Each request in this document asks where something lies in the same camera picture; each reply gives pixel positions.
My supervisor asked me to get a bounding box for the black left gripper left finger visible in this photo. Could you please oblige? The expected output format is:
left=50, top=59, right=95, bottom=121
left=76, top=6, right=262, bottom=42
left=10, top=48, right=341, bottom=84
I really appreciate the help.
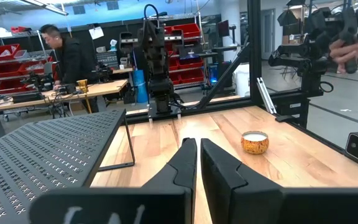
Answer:
left=29, top=137, right=198, bottom=224

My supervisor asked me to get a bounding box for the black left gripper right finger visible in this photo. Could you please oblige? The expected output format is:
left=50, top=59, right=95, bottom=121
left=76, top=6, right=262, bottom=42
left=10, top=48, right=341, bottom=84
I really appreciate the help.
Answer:
left=200, top=138, right=358, bottom=224

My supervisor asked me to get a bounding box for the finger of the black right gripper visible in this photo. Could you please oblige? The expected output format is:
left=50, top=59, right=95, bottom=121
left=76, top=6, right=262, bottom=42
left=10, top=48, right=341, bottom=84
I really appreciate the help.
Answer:
left=152, top=34, right=160, bottom=63
left=144, top=34, right=153, bottom=63

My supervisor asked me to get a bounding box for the blue cylinder bin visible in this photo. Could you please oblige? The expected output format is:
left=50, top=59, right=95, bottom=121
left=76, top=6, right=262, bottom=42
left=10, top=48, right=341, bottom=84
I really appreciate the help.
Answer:
left=132, top=68, right=149, bottom=104

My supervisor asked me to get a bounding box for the metal rack with red bins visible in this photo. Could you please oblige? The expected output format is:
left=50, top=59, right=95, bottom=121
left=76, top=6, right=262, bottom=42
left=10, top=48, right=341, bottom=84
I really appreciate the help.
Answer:
left=163, top=12, right=206, bottom=90
left=0, top=29, right=57, bottom=96

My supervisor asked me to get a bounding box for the white paper note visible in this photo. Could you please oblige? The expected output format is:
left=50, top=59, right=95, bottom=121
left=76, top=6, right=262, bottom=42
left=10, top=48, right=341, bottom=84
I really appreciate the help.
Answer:
left=88, top=26, right=105, bottom=40

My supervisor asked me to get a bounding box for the wooden workbench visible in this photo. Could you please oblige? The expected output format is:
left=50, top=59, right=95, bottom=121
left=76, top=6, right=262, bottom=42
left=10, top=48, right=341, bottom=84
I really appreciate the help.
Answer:
left=0, top=78, right=129, bottom=139

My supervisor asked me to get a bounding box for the small gold vessel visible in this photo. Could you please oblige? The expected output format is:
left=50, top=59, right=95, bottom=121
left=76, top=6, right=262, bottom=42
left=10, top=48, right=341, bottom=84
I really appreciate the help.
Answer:
left=76, top=78, right=89, bottom=94

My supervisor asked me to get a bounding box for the person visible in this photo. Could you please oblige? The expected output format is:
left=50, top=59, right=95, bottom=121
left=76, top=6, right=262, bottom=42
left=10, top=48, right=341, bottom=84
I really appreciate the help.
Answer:
left=39, top=24, right=101, bottom=113

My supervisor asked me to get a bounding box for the white plastic container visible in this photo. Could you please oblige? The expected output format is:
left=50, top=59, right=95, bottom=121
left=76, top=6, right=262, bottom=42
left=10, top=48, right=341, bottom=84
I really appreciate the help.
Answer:
left=232, top=63, right=250, bottom=98

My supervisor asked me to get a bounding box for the grey door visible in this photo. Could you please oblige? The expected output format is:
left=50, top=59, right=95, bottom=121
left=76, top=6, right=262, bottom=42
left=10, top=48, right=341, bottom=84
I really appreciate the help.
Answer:
left=260, top=8, right=276, bottom=60

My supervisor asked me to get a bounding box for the silver aluminium extrusion bar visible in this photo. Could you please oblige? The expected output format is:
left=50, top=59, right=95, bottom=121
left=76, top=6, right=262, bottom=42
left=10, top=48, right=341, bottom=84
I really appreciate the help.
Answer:
left=255, top=77, right=277, bottom=115

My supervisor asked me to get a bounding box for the fluorescent ceiling light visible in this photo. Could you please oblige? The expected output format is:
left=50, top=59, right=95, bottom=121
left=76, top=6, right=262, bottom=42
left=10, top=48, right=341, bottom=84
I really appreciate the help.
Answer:
left=20, top=0, right=70, bottom=16

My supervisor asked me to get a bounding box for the cardboard box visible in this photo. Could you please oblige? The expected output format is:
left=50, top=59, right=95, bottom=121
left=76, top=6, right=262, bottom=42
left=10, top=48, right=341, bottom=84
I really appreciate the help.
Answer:
left=282, top=33, right=303, bottom=45

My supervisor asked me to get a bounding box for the black perforated metal shelf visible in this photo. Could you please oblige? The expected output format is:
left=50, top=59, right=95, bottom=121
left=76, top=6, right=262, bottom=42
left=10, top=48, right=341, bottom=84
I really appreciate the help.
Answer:
left=0, top=108, right=135, bottom=224

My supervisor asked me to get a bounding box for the person's hand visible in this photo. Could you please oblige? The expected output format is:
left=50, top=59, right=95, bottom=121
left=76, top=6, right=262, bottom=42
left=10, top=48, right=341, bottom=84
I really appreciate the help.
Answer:
left=328, top=37, right=358, bottom=75

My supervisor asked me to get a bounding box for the black aluminium table frame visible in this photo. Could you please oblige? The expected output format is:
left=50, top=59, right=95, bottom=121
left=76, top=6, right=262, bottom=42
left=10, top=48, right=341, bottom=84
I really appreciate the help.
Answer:
left=125, top=0, right=358, bottom=175

